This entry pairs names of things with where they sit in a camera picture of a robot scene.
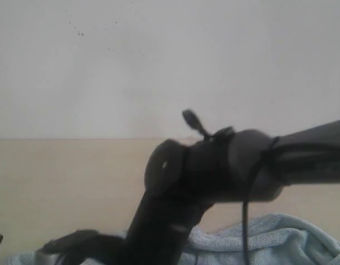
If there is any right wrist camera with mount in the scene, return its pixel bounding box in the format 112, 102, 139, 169
34, 229, 123, 264

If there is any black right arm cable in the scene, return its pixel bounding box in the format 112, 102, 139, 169
241, 137, 286, 262

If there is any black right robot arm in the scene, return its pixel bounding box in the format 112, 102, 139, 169
124, 109, 340, 264

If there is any light blue terry towel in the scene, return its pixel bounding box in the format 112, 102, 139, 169
8, 206, 340, 264

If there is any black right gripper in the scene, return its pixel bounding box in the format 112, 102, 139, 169
122, 192, 213, 264

